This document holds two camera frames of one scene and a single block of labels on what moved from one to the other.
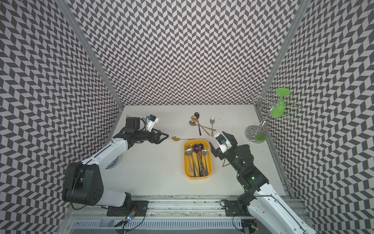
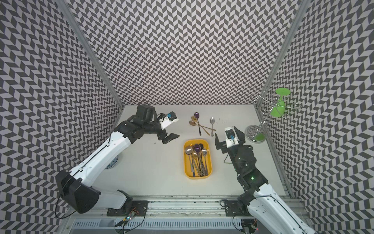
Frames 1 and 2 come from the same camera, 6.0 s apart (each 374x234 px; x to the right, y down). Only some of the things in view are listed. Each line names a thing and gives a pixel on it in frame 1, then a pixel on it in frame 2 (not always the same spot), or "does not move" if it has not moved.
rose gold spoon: x=192 y=123 does not move
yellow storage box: x=207 y=145 does not move
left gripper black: x=158 y=140 -> x=168 y=138
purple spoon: x=196 y=148 does not move
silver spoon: x=204 y=152 does not move
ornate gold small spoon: x=177 y=139 -> x=195 y=155
